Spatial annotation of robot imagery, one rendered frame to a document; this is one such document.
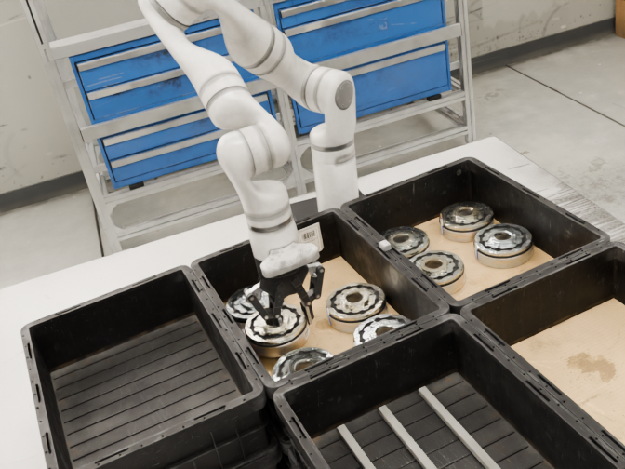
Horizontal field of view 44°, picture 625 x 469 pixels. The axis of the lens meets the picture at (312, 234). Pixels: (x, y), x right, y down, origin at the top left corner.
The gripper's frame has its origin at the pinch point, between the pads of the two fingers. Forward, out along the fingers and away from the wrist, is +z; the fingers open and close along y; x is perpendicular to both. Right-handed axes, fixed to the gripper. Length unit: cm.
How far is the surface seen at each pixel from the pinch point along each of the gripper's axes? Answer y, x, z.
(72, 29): -2, -281, 9
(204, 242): 1, -64, 17
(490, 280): -34.6, 5.6, 4.3
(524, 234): -45.2, 1.1, 1.5
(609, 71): -254, -208, 88
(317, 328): -3.9, -0.5, 4.3
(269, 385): 10.5, 19.2, -5.8
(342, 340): -6.1, 4.7, 4.3
